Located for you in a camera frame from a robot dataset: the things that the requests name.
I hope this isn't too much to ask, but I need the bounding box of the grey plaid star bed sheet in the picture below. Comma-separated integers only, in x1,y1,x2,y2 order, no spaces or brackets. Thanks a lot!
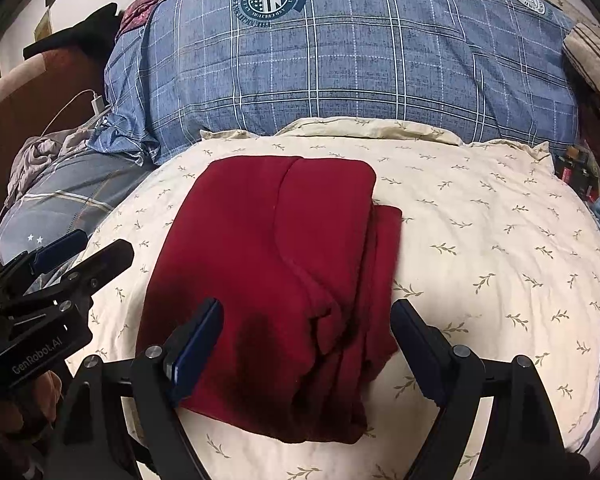
0,152,156,281

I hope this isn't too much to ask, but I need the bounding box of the white charging cable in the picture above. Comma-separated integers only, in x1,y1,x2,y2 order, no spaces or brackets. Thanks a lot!
40,89,112,138

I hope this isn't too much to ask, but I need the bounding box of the crumpled lilac cloth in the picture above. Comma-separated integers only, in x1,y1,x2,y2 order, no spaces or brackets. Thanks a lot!
5,129,101,206

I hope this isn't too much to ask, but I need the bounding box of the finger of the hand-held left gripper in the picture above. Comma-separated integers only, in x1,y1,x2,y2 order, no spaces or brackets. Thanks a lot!
0,229,88,297
2,239,135,321

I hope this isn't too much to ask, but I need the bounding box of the blue plaid quilt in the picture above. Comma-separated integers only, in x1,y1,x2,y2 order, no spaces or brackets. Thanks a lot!
86,0,581,166

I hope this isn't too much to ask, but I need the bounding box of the black cloth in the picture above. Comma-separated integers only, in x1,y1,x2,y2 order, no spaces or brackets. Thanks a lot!
22,2,120,61

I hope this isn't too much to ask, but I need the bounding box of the colourful printed packet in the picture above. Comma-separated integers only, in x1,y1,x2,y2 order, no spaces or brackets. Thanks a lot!
552,144,600,201

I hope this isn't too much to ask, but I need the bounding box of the beige striped pillow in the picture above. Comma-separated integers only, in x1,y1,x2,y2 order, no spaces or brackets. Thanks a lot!
562,22,600,106

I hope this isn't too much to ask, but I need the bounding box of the maroon patterned cloth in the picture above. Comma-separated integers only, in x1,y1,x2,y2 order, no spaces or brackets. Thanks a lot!
120,0,198,36

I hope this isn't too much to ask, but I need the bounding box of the brown wooden headboard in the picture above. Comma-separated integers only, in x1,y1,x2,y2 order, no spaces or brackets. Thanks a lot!
0,47,112,196

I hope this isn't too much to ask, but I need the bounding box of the cream leaf-print pillow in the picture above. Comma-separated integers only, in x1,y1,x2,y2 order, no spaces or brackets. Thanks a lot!
72,116,600,480

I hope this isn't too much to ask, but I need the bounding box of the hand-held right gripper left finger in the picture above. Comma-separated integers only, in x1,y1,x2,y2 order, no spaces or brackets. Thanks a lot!
47,297,225,480

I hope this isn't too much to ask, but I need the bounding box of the person's left hand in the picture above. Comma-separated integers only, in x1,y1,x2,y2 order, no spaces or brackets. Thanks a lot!
0,374,65,443

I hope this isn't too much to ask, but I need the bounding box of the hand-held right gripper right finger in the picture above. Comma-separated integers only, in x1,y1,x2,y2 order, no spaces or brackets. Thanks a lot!
390,298,581,480

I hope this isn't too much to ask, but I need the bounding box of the dark red garment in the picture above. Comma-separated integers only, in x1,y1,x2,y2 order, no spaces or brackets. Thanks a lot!
136,156,403,445

